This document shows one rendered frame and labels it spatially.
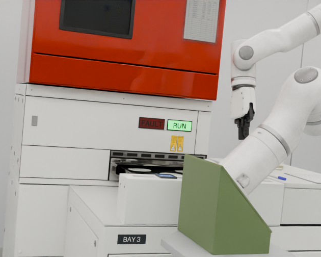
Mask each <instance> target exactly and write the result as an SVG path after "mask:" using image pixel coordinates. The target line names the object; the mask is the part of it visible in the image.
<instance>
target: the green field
mask: <svg viewBox="0 0 321 257"><path fill-rule="evenodd" d="M191 124H192V122H187V121H174V120H169V122H168V129H169V130H182V131H191Z"/></svg>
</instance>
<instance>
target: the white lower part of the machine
mask: <svg viewBox="0 0 321 257"><path fill-rule="evenodd" d="M68 197H69V185H51V184H19V180H18V178H17V175H16V173H15V170H14V168H13V165H12V163H11V161H10V163H9V176H8V189H7V202H6V215H5V229H4V242H3V255H2V257H64V245H65V233H66V221H67V209H68Z"/></svg>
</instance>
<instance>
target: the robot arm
mask: <svg viewBox="0 0 321 257"><path fill-rule="evenodd" d="M319 34H321V3H320V4H319V5H317V6H315V7H313V8H312V9H310V10H308V11H306V12H305V13H303V14H301V15H299V16H298V17H296V18H294V19H292V20H291V21H289V22H287V23H286V24H284V25H282V26H281V27H279V28H276V29H268V30H265V31H263V32H260V33H259V34H257V35H255V36H253V37H251V38H250V39H241V40H236V41H233V42H232V43H231V88H232V94H231V103H230V119H234V123H235V124H237V128H238V139H239V140H243V141H242V142H241V143H240V144H239V145H238V146H237V147H236V148H235V149H234V150H233V151H232V152H230V153H229V154H228V155H227V156H226V157H225V158H224V159H222V160H221V161H220V162H219V163H218V164H219V165H222V166H223V167H224V168H225V169H226V171H227V172H228V173H229V175H230V176H231V177H232V179H233V180H234V181H235V182H236V184H237V185H238V186H239V188H240V189H241V190H242V192H243V193H244V194H245V196H246V197H247V199H248V200H249V201H250V203H251V204H252V202H251V200H250V198H249V196H248V195H249V194H250V193H251V192H252V191H253V190H254V189H255V188H256V187H257V186H258V185H259V184H260V183H261V182H262V181H263V180H264V179H266V178H267V177H268V176H269V175H270V174H271V173H272V172H273V171H274V170H275V169H276V168H277V167H278V166H279V165H280V164H281V163H282V162H283V161H284V160H285V159H286V158H287V157H288V156H289V155H290V154H291V153H292V152H293V151H294V150H295V149H296V148H297V146H298V144H299V142H300V140H301V137H302V134H303V133H306V134H307V135H310V136H321V69H319V68H317V67H313V66H307V67H303V68H300V69H298V70H297V71H295V72H294V73H292V74H291V75H290V76H289V77H288V78H287V79H286V81H285V82H284V84H283V85H282V87H281V89H280V91H279V93H278V95H277V98H276V100H275V103H274V105H273V108H272V110H271V112H270V114H269V116H268V117H267V119H266V120H265V121H264V122H263V123H261V124H260V125H259V126H258V127H257V128H256V129H255V130H254V131H253V132H252V133H251V134H249V127H250V122H251V121H252V120H253V117H254V116H255V115H256V98H255V87H256V62H258V61H260V60H261V59H263V58H265V57H267V56H270V55H272V54H274V53H277V52H282V53H285V52H288V51H290V50H292V49H294V48H296V47H298V46H300V45H301V44H303V43H305V42H307V41H309V40H311V39H312V38H314V37H316V36H318V35H319ZM252 205H253V204H252Z"/></svg>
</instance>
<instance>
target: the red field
mask: <svg viewBox="0 0 321 257"><path fill-rule="evenodd" d="M140 127H147V128H155V129H164V120H161V119H149V118H140Z"/></svg>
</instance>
